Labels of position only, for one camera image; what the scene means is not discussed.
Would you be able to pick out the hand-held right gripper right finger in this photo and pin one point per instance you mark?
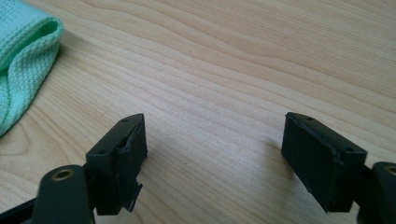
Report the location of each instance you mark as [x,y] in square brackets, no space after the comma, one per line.
[320,161]

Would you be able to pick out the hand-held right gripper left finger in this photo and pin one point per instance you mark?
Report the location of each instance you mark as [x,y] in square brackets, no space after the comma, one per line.
[116,165]

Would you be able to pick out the mint green knitted cloth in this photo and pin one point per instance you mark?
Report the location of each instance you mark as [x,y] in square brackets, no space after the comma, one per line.
[23,53]

